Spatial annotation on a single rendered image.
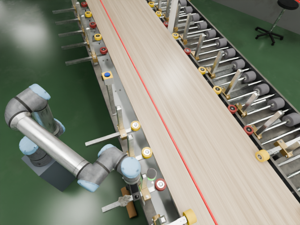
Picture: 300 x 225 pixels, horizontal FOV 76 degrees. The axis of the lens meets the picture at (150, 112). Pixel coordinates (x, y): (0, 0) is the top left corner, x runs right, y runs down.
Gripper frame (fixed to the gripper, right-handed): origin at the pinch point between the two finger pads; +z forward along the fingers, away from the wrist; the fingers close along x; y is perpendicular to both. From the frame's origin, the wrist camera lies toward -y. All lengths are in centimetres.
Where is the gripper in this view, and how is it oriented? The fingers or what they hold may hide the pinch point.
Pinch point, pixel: (133, 188)
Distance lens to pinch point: 128.5
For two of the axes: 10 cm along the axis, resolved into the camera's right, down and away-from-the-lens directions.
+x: -9.2, 2.9, -2.6
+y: -3.8, -7.8, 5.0
